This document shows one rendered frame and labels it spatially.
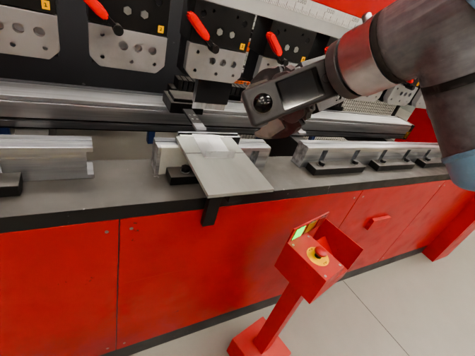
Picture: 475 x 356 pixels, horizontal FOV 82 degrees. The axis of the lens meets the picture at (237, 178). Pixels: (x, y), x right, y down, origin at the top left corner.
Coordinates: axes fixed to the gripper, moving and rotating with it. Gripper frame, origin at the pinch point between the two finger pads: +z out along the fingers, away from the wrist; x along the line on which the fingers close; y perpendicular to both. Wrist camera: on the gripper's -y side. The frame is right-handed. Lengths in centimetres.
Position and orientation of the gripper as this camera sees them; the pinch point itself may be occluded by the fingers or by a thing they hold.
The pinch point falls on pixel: (249, 117)
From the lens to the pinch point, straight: 49.0
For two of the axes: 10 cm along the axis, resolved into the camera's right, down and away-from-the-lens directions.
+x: -3.9, -9.1, -1.4
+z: -5.0, 0.8, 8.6
